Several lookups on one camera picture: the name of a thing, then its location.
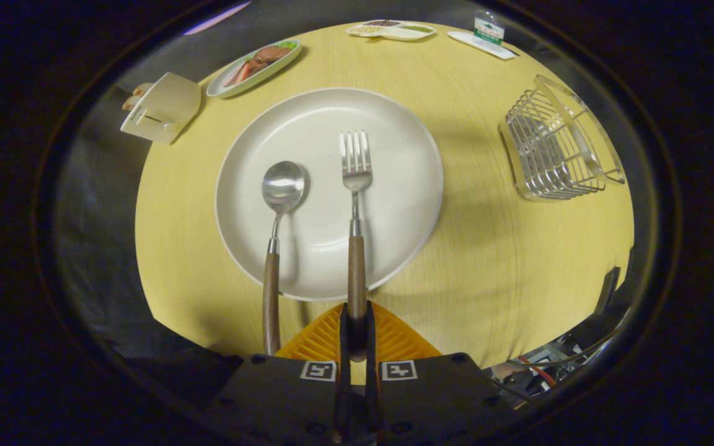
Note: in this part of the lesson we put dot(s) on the clear plastic water bottle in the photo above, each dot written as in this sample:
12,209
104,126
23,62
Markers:
488,31

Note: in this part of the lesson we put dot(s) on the round white plate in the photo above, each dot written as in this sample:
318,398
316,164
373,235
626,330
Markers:
394,204

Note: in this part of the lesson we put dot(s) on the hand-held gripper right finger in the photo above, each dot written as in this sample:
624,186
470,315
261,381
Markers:
371,371

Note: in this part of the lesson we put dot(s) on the white toaster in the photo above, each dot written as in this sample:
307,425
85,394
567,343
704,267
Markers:
171,102

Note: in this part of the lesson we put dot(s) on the white divided condiment dish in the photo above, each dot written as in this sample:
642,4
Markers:
394,33

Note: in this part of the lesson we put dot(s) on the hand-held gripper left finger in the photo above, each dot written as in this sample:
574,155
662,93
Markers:
344,371

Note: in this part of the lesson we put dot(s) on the white square coaster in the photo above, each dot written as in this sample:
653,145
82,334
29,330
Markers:
501,53

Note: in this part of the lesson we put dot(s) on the meat and vegetable food model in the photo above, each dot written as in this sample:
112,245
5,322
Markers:
261,60

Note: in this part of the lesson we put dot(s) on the toast slice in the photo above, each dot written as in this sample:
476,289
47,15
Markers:
143,90
132,103

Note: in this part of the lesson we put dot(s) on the oval green rimmed plate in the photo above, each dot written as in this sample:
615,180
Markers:
286,61

